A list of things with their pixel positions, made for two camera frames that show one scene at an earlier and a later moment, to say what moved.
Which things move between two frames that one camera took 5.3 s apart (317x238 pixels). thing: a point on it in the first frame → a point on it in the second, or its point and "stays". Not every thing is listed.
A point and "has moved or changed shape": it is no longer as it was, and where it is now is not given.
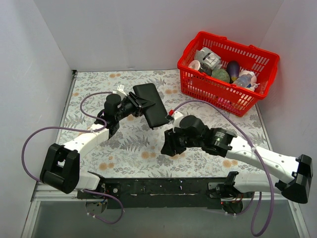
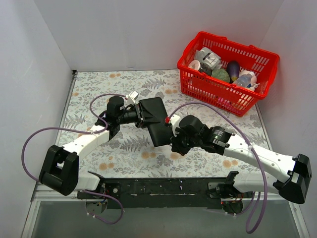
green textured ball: [221, 74] stays
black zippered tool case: [155, 114] has moved or changed shape
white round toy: [253, 79] stays
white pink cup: [194, 64] stays
